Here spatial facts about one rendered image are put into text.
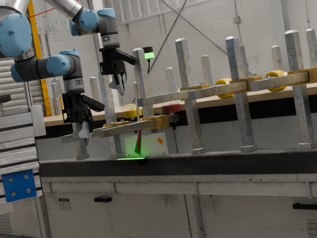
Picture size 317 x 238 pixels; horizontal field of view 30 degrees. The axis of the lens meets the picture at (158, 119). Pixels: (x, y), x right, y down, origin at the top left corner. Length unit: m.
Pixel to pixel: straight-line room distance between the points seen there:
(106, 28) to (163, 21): 9.33
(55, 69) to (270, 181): 0.87
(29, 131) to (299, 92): 0.90
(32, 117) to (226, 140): 1.04
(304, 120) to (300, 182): 0.23
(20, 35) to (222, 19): 9.30
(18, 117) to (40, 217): 2.04
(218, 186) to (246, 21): 8.39
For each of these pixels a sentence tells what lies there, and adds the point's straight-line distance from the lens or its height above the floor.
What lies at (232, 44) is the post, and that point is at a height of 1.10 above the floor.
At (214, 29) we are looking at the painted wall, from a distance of 11.03.
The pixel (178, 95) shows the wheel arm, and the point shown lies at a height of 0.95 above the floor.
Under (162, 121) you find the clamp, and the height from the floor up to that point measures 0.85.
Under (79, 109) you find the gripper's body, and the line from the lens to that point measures 2.21.
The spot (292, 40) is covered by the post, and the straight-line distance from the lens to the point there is 2.05.
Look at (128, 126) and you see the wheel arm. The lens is 2.38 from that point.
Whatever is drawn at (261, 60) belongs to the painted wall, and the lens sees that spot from 10.51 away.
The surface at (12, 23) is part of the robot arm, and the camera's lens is 1.71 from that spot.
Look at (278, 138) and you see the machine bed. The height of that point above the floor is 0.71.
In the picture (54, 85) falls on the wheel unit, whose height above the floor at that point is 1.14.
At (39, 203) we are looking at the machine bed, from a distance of 3.73.
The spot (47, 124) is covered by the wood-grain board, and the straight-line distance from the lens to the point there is 3.39.
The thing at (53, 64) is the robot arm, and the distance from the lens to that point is 2.11.
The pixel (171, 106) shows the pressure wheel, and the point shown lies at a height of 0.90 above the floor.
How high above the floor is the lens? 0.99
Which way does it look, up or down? 3 degrees down
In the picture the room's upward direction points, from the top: 9 degrees counter-clockwise
